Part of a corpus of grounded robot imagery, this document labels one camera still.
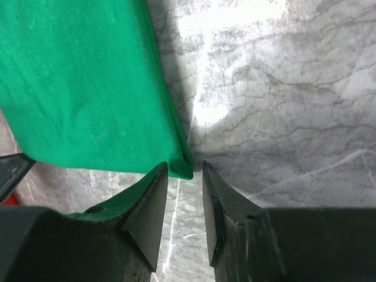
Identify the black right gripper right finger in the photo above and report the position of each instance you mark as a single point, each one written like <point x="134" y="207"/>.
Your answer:
<point x="246" y="242"/>

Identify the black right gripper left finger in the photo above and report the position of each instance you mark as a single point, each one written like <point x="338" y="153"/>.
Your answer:
<point x="115" y="240"/>

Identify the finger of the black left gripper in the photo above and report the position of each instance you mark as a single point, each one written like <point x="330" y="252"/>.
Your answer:
<point x="13" y="170"/>

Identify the green t-shirt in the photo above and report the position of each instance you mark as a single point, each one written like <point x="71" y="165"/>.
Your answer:
<point x="82" y="87"/>

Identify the red plastic tray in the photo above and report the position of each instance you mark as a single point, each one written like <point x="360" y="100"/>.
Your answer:
<point x="9" y="200"/>

